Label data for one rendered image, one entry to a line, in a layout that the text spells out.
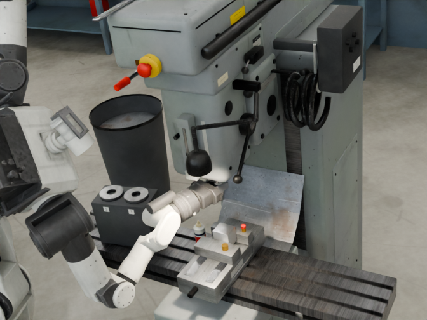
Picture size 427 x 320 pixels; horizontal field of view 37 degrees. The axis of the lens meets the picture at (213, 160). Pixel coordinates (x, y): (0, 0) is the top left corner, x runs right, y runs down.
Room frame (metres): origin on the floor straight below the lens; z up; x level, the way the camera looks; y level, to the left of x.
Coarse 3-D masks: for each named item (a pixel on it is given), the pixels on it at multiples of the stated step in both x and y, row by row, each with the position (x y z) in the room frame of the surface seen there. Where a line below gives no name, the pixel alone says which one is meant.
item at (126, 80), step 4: (136, 72) 1.66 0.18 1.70; (128, 76) 1.64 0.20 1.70; (132, 76) 1.64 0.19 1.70; (120, 80) 1.61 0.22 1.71; (124, 80) 1.60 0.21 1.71; (128, 80) 1.61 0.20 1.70; (116, 84) 1.58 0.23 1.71; (120, 84) 1.58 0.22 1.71; (124, 84) 1.59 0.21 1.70; (116, 88) 1.58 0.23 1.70; (120, 88) 1.58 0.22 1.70
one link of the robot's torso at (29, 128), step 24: (0, 120) 1.48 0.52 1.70; (24, 120) 1.54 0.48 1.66; (48, 120) 1.60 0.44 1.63; (0, 144) 1.43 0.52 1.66; (24, 144) 1.47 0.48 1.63; (48, 144) 1.51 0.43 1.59; (0, 168) 1.37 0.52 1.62; (24, 168) 1.40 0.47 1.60; (48, 168) 1.46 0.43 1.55; (72, 168) 1.52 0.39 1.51; (0, 192) 1.35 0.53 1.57; (24, 192) 1.42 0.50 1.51; (48, 192) 1.42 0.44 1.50; (0, 216) 1.51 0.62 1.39
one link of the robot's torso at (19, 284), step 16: (0, 224) 1.65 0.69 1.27; (0, 240) 1.66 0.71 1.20; (0, 256) 1.67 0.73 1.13; (16, 256) 1.66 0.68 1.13; (0, 272) 1.57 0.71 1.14; (16, 272) 1.64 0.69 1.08; (0, 288) 1.57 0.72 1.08; (16, 288) 1.60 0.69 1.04; (0, 304) 1.55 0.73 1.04; (16, 304) 1.58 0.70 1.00
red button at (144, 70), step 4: (140, 64) 1.53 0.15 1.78; (144, 64) 1.52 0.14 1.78; (148, 64) 1.54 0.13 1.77; (140, 68) 1.52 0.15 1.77; (144, 68) 1.52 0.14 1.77; (148, 68) 1.52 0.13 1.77; (140, 72) 1.52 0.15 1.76; (144, 72) 1.52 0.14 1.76; (148, 72) 1.52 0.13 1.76; (144, 76) 1.52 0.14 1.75; (148, 76) 1.52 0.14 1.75
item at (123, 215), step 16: (112, 192) 2.00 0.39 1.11; (128, 192) 1.96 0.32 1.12; (144, 192) 1.95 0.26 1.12; (96, 208) 1.94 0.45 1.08; (112, 208) 1.92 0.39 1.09; (128, 208) 1.89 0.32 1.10; (144, 208) 1.87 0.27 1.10; (112, 224) 1.92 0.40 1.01; (128, 224) 1.90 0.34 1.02; (144, 224) 1.87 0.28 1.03; (112, 240) 1.93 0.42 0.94; (128, 240) 1.90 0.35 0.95
